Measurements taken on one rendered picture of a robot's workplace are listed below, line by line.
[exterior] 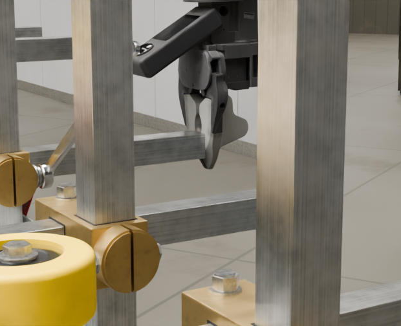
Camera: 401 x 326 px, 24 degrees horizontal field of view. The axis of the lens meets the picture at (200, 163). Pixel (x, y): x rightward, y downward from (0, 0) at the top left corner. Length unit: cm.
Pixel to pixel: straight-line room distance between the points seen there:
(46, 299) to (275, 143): 15
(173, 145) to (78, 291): 63
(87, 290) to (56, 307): 2
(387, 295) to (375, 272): 277
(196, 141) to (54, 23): 674
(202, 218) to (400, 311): 25
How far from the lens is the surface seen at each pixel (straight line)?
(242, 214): 85
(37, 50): 128
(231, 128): 112
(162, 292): 316
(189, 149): 110
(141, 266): 73
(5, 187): 94
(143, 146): 107
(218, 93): 108
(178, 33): 107
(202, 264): 345
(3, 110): 95
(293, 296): 52
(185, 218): 82
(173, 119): 614
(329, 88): 51
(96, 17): 71
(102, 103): 71
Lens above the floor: 105
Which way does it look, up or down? 12 degrees down
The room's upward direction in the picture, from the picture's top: straight up
